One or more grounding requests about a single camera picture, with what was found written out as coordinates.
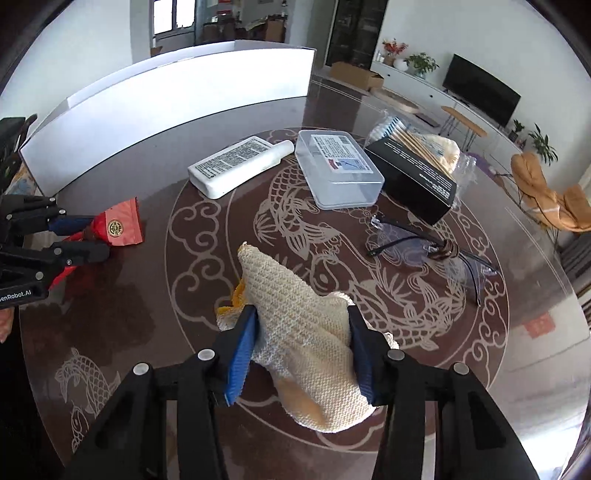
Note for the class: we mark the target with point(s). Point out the red foil packet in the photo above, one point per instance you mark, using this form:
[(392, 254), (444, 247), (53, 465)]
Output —
[(120, 226)]

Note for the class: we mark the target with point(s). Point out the colourful patterned cloth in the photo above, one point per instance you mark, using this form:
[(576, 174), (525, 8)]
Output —
[(19, 180)]

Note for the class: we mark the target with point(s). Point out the grey curtain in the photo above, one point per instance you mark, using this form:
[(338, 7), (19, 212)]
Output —
[(577, 258)]

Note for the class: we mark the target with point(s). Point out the black cardboard box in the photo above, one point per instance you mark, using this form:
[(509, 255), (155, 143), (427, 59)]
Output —
[(411, 180)]

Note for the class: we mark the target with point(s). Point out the red flower arrangement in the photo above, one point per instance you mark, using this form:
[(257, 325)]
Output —
[(395, 48)]

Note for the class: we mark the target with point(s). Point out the white television cabinet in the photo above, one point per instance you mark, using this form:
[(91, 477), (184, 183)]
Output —
[(429, 92)]

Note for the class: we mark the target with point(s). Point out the green leafy potted plant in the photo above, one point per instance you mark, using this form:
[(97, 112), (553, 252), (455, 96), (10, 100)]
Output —
[(421, 64)]

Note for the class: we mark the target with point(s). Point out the small potted plant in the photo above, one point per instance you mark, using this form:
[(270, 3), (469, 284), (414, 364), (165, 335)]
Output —
[(516, 129)]

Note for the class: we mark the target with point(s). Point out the large broadleaf potted plant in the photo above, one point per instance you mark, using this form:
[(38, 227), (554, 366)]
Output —
[(544, 143)]

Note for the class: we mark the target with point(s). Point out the person's left hand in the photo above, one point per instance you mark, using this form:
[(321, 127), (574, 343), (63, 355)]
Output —
[(4, 323)]

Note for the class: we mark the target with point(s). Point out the clear plastic box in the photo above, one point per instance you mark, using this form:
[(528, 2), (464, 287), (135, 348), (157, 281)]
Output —
[(337, 180)]

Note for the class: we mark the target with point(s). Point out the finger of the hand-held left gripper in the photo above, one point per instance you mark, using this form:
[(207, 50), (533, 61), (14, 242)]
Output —
[(83, 253), (69, 224)]

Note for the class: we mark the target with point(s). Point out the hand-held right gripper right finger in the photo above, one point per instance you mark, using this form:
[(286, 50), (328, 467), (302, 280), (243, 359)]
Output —
[(362, 360)]

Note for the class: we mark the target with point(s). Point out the cotton swab bag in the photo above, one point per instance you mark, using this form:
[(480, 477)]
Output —
[(397, 131)]

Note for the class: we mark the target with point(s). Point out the orange rocking lounge chair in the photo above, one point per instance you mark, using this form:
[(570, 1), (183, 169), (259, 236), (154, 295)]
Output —
[(535, 184)]

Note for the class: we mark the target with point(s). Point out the brown floor mat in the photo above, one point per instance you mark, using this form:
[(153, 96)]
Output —
[(428, 120)]

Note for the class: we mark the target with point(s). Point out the black glass display cabinet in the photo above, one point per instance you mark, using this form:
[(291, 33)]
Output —
[(355, 32)]

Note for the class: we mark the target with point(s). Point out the brown cardboard box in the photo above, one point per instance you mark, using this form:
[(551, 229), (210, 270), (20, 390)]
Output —
[(351, 74)]

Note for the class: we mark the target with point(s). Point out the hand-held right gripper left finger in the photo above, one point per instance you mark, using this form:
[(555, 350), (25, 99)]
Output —
[(240, 355)]

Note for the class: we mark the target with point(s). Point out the black flat television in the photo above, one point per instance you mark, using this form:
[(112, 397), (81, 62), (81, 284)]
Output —
[(480, 90)]

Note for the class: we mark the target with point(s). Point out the white lotion bottle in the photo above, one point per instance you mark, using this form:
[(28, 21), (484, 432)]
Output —
[(231, 166)]

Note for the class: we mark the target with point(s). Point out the white round vase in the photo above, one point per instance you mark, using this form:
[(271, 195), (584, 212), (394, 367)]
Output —
[(400, 64)]

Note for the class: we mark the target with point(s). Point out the wooden bench with metal legs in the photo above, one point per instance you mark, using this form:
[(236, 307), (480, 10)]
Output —
[(461, 120)]

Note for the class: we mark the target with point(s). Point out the beige round floor cushion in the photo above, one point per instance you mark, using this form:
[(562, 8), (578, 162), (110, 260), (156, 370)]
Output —
[(397, 101)]

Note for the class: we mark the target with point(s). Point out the white board panel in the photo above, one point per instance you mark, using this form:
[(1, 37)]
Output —
[(161, 92)]

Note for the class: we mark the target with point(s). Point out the purple floor mat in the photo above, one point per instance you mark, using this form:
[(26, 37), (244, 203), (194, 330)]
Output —
[(485, 165)]

